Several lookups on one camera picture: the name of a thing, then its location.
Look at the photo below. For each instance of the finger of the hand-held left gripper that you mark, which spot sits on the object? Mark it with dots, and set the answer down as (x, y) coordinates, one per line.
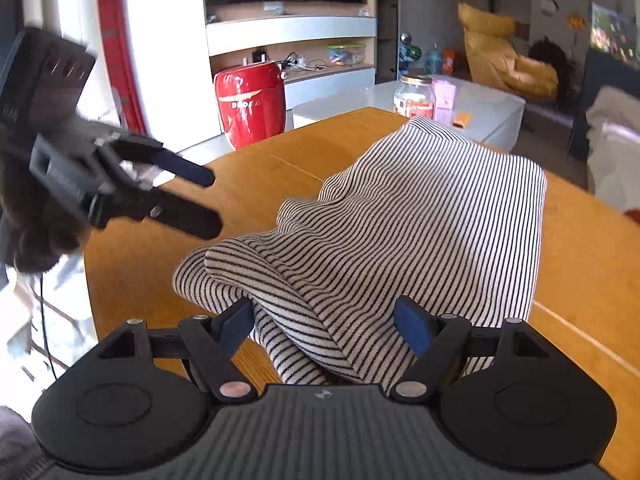
(185, 167)
(185, 215)

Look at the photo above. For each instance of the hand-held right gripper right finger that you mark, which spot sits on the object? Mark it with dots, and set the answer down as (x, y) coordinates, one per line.
(412, 326)

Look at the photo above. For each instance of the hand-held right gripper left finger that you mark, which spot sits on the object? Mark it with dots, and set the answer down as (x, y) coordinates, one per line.
(237, 326)

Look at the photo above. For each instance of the striped knit garment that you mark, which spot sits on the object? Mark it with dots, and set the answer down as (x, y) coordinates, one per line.
(400, 220)

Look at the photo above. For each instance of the red goblet-shaped appliance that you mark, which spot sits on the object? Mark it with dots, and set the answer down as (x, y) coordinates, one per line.
(250, 110)

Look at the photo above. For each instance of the black power adapter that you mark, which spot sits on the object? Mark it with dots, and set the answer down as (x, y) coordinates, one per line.
(260, 56)

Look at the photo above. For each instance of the white television cabinet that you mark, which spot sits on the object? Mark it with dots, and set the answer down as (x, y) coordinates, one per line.
(290, 30)

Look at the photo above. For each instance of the clear plastic container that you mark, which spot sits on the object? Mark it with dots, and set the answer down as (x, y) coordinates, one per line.
(346, 55)

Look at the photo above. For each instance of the small orange packet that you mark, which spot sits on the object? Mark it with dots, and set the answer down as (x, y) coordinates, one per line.
(461, 121)

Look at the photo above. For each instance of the glass jar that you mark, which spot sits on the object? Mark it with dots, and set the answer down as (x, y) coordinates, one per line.
(413, 100)

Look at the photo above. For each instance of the pink box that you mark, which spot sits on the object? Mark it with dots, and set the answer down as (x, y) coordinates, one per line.
(444, 100)

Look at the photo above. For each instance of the white coffee table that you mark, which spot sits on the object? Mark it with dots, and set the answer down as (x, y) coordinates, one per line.
(490, 105)

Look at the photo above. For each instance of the dark red fluffy jacket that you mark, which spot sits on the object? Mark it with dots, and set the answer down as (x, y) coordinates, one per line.
(632, 215)

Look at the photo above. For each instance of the grey cloth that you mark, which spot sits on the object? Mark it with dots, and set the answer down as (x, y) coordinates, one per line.
(17, 445)

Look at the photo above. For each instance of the green ball toy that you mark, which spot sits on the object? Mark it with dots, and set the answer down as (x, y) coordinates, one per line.
(411, 54)

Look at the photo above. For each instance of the blue water bottle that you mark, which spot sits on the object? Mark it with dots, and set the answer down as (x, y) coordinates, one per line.
(433, 62)

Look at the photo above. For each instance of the orange pack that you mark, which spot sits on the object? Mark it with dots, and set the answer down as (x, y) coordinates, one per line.
(448, 62)

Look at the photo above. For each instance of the yellow armchair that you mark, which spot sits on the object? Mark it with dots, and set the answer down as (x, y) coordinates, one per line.
(495, 55)

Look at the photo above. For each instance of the black chair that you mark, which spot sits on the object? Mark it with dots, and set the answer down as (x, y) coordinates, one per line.
(550, 65)

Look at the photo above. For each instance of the grey blanket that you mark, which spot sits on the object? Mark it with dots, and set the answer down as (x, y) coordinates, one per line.
(610, 105)

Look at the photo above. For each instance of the fish tank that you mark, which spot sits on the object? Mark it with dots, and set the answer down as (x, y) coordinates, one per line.
(612, 30)

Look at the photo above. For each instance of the yellow wall ornament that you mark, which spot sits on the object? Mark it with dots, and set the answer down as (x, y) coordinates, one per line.
(576, 22)

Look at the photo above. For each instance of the round wall clock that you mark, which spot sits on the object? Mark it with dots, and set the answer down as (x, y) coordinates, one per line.
(548, 5)

